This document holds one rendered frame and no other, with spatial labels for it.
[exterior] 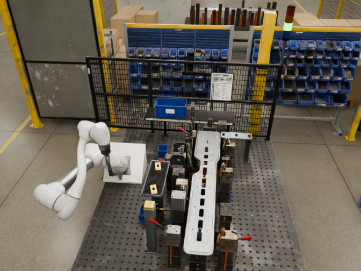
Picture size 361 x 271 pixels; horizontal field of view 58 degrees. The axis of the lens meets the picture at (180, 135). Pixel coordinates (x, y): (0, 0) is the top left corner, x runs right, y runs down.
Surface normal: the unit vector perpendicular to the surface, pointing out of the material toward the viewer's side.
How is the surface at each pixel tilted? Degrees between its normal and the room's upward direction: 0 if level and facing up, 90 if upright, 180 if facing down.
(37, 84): 90
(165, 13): 90
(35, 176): 0
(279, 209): 0
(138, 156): 43
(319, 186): 0
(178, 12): 90
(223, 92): 90
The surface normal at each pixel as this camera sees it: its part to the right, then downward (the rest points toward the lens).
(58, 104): -0.07, 0.59
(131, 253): 0.00, -0.83
